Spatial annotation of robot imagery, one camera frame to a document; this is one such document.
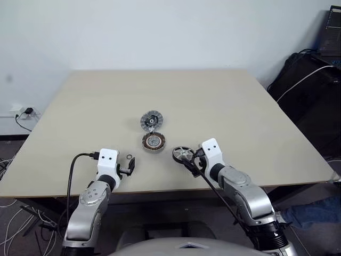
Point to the black floor stand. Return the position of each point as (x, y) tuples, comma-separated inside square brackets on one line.
[(40, 221)]

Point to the black spoked rotor cap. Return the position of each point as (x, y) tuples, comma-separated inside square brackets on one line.
[(183, 153)]

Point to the black laptop screen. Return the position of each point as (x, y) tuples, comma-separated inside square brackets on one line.
[(331, 32)]

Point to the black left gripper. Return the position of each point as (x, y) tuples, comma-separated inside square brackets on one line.
[(122, 170)]

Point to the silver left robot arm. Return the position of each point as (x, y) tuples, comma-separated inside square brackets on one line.
[(88, 210)]

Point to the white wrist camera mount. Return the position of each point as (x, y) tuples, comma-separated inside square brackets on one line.
[(211, 150), (108, 160)]

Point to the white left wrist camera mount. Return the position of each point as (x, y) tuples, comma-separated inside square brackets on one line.
[(108, 160)]

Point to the blue jeans leg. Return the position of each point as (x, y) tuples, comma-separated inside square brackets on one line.
[(317, 213)]

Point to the black power adapter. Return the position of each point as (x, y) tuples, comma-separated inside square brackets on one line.
[(28, 111)]

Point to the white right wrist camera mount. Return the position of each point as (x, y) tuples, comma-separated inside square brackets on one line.
[(211, 150)]

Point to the clear table corner guard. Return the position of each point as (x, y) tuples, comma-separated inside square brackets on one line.
[(335, 178)]

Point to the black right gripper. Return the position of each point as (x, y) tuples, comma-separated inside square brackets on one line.
[(199, 160)]

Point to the grey rounded robot body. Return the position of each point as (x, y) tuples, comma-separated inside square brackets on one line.
[(160, 248)]

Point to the black equipment case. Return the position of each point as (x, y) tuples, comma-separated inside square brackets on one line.
[(306, 106)]

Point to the beige wooden table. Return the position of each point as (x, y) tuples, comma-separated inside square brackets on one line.
[(186, 93)]

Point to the grey motor end cover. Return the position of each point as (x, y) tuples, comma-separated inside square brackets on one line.
[(146, 121)]

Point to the white power strip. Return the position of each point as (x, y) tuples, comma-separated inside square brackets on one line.
[(16, 109)]

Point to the grey motor stator housing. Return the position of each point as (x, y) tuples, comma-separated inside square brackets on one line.
[(154, 141)]

